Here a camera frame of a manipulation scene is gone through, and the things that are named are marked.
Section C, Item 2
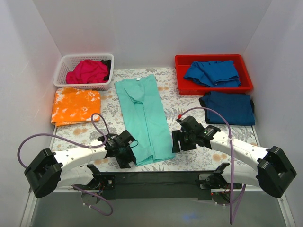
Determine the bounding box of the teal t shirt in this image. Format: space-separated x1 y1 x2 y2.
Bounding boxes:
115 75 176 166

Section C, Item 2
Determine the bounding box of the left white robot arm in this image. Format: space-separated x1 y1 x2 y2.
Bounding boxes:
24 130 137 198

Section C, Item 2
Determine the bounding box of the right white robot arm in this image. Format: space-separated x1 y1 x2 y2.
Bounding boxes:
172 116 297 198

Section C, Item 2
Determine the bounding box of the floral table mat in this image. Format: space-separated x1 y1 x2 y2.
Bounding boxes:
51 68 258 172

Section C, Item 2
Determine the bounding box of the navy folded t shirt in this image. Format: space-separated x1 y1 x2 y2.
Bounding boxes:
199 91 255 126

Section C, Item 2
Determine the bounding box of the blue crumpled t shirt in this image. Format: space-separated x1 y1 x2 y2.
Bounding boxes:
183 60 241 87

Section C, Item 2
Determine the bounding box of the orange folded t shirt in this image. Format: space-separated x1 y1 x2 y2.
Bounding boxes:
51 87 101 127

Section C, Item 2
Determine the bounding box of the red plastic bin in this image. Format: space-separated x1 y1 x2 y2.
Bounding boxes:
175 54 253 95

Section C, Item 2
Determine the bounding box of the magenta t shirt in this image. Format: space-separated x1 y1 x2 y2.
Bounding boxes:
66 60 107 84

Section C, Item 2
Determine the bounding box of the black garment in basket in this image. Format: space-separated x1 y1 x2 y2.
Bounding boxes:
100 60 112 82

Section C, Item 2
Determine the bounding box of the white plastic basket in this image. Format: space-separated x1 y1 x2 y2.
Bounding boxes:
53 53 115 91

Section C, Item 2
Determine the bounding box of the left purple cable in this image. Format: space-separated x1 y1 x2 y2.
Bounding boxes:
17 113 114 216

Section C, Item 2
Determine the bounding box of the purple cable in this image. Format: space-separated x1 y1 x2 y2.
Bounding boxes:
17 113 114 216
178 106 247 225

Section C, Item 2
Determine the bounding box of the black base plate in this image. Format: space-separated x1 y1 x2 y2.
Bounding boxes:
77 171 230 200

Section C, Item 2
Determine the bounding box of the aluminium mounting rail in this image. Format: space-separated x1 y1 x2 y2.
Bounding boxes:
28 172 285 197

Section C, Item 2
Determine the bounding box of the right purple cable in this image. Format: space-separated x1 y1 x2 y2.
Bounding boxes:
178 106 247 225

